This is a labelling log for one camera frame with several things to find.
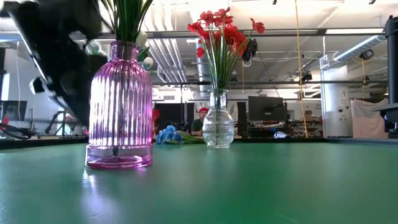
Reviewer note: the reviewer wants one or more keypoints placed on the background black robot arm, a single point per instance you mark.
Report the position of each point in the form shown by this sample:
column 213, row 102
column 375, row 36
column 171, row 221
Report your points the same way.
column 51, row 124

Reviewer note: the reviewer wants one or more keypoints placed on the silver ventilation duct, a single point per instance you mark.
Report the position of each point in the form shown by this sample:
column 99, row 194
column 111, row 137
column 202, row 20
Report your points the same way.
column 202, row 71

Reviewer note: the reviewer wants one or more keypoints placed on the black table frame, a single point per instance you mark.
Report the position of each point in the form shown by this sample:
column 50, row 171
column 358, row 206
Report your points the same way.
column 357, row 140

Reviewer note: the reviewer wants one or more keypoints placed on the pale cloth cover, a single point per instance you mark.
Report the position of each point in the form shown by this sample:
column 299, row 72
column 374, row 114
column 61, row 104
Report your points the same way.
column 367, row 121

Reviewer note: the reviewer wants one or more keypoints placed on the white round column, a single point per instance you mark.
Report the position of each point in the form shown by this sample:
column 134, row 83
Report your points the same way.
column 334, row 102

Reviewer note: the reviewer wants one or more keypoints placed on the green table mat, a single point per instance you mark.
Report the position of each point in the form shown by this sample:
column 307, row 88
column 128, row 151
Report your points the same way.
column 248, row 199

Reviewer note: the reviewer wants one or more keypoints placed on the computer desk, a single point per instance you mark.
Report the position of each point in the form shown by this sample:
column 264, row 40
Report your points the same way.
column 390, row 118

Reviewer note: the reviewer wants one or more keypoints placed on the purple ribbed glass vase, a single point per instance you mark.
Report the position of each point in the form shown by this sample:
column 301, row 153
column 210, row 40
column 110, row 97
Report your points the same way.
column 119, row 109

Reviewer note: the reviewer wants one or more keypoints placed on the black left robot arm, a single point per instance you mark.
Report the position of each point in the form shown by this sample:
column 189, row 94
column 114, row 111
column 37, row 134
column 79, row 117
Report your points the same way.
column 46, row 31

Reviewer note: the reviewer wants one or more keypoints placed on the background red flowers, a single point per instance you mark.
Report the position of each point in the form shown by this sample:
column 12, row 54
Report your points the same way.
column 70, row 119

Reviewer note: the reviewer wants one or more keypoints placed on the white round duct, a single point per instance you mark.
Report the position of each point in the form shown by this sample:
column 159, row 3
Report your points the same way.
column 348, row 54

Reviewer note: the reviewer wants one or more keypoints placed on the small white object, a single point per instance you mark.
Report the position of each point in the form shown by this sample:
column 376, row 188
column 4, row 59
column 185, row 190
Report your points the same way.
column 280, row 135

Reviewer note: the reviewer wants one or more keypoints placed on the black computer monitor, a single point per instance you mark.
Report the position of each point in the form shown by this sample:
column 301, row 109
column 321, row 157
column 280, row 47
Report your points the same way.
column 14, row 110
column 265, row 109

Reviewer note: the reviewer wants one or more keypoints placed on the black pole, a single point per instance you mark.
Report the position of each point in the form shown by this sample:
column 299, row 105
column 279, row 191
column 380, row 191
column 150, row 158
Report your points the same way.
column 392, row 62

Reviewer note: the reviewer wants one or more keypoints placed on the person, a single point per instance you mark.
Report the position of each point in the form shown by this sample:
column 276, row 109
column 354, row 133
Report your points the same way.
column 199, row 124

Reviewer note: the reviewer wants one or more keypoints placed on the clear glass vase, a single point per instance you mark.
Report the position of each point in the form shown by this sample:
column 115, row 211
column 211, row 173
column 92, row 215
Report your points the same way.
column 217, row 127

